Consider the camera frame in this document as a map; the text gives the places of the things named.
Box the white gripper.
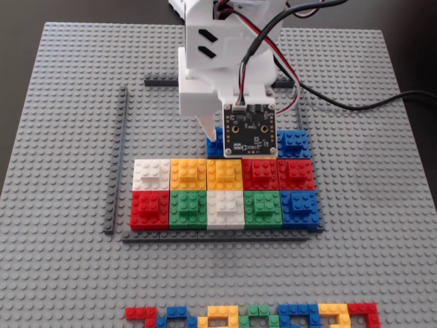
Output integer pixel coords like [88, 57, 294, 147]
[177, 46, 278, 144]

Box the blue lego cube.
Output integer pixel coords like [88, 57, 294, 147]
[276, 129, 312, 161]
[206, 126, 226, 160]
[280, 189, 322, 230]

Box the yellow lego cube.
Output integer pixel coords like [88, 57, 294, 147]
[169, 158, 208, 191]
[206, 158, 244, 191]

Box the red lego cube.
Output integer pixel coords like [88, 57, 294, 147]
[278, 158, 317, 191]
[241, 158, 281, 191]
[129, 189, 171, 232]

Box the white lego cube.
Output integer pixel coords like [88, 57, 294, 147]
[206, 189, 246, 230]
[132, 159, 171, 192]

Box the green lego cube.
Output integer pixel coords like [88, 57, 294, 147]
[244, 189, 284, 230]
[168, 189, 209, 230]

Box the dark grey lego border strip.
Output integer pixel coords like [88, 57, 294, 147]
[143, 74, 295, 89]
[103, 85, 129, 235]
[121, 230, 311, 244]

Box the grey studded lego baseplate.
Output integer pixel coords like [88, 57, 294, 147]
[0, 22, 437, 328]

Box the yellow lego brick letter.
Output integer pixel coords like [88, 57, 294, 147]
[318, 303, 352, 328]
[197, 305, 240, 328]

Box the blue lego brick letter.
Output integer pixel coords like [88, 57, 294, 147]
[277, 303, 322, 328]
[155, 306, 199, 328]

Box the green lego brick letter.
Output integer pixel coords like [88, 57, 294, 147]
[238, 305, 281, 328]

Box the red lego brick letter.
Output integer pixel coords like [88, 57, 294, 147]
[124, 306, 158, 328]
[347, 302, 380, 328]

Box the black camera circuit board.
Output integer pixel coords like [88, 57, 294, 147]
[223, 101, 278, 159]

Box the red white black servo wire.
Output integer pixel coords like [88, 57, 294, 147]
[213, 0, 303, 117]

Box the black cable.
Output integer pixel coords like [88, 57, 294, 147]
[218, 0, 437, 112]

